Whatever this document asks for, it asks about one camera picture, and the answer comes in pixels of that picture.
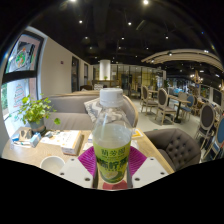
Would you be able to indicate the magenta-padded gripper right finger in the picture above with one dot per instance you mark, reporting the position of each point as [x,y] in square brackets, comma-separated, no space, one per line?
[148,170]

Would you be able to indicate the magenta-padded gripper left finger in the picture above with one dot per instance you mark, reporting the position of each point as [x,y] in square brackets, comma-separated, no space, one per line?
[76,171]

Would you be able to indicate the clear bottle with green label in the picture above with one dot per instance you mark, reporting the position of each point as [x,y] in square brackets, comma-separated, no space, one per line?
[111,143]

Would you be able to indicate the brown paper cup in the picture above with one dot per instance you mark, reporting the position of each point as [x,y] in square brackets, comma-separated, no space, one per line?
[52,164]

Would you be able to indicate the long white carton box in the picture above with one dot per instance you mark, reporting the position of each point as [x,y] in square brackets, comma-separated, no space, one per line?
[71,143]

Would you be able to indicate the dark tufted armchair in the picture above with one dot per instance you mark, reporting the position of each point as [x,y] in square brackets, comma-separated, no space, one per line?
[175,146]

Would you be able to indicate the small yellow card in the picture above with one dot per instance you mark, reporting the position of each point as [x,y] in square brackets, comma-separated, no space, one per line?
[136,133]

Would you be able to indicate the small blue white box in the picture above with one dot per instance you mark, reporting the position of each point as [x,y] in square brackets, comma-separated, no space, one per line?
[35,140]

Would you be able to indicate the grey curved sofa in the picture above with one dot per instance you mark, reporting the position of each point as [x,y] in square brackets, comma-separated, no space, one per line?
[70,115]

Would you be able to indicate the brown kraft card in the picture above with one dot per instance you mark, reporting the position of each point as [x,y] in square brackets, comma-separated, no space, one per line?
[25,134]

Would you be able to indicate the grey white chevron cushion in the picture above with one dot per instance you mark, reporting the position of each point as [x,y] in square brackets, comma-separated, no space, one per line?
[91,108]

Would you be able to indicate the group of dining chairs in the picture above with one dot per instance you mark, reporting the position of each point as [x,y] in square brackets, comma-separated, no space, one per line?
[163,103]

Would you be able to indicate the blue and white card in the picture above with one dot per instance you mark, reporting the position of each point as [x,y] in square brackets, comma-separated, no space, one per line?
[15,138]

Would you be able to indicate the green potted plant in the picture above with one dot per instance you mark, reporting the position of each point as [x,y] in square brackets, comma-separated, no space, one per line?
[35,111]

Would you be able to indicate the decorated window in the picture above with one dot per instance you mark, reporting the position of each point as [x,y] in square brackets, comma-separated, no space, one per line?
[20,60]

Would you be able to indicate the group of ceiling lights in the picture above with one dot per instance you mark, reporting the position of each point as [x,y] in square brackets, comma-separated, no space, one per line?
[145,2]

